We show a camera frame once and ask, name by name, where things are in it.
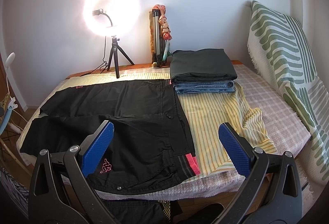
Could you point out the dark green folded garment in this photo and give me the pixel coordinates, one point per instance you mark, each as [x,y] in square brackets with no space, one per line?
[204,65]

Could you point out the black pants with pink logo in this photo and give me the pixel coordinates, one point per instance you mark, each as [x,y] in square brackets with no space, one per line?
[152,148]

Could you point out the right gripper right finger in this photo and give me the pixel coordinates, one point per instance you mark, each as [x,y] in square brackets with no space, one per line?
[282,202]

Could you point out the colourful hanging fabric ornament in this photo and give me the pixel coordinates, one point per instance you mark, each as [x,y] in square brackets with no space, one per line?
[165,31]

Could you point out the yellow striped blanket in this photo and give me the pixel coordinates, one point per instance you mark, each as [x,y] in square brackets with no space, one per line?
[205,112]

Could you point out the white ring light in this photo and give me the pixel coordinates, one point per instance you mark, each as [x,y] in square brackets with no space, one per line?
[112,17]

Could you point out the folded silver tripod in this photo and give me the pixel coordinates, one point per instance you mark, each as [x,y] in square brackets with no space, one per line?
[157,38]

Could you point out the folded blue jeans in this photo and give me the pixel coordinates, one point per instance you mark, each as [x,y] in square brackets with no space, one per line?
[205,87]

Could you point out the green patterned white pillow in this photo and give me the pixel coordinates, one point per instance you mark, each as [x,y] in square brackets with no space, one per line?
[280,52]

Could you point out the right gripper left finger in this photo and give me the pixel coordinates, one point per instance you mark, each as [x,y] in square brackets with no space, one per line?
[48,200]

